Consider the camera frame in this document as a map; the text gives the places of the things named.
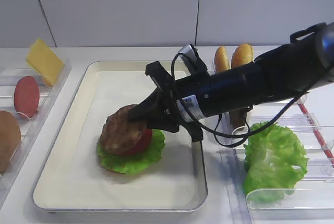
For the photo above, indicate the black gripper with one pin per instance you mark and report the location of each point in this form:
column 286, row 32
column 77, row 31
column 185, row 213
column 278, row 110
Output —
column 175, row 103

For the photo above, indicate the brown meat patty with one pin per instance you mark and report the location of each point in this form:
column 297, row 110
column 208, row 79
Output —
column 119, row 134
column 238, row 117

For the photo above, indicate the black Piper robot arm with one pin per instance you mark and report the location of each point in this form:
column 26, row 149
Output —
column 287, row 72

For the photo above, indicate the red tomato slice on burger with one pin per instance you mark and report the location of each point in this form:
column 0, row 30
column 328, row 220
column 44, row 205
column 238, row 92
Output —
column 141, row 145

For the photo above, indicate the green lettuce leaf on burger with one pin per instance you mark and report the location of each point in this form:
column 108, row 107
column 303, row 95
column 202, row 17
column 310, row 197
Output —
column 136, row 163

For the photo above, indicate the green lettuce in rack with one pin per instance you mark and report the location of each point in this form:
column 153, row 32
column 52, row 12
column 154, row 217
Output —
column 275, row 161

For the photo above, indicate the yellow cheese slices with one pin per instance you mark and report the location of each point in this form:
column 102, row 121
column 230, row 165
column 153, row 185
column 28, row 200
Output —
column 45, row 62

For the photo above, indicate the red tomato slice in rack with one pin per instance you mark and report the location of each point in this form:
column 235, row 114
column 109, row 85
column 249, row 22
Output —
column 26, row 96

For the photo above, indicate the white paper tray liner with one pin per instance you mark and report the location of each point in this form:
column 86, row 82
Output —
column 111, row 91

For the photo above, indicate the left golden bun half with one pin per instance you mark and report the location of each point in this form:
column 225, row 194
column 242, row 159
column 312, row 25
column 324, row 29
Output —
column 221, row 60

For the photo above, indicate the golden bun half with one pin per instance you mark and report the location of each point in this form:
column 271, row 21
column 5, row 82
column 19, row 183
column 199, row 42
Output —
column 242, row 55
column 221, row 60

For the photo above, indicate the right golden bun half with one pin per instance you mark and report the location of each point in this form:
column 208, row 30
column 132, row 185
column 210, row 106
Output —
column 242, row 55

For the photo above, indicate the cream metal tray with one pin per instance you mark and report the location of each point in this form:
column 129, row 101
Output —
column 55, row 191

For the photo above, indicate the clear acrylic left rack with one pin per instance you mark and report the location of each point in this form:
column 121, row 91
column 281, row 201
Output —
column 29, row 126

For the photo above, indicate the clear acrylic rack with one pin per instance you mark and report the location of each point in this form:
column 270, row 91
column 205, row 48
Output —
column 311, row 119
column 29, row 126

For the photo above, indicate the brown bun in left rack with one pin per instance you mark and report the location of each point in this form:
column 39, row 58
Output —
column 10, row 138

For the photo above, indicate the clear acrylic right rack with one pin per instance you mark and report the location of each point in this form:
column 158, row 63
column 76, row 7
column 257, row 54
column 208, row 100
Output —
column 311, row 119

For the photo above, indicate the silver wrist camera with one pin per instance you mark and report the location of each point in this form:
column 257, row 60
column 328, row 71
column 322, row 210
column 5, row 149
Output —
column 193, row 62

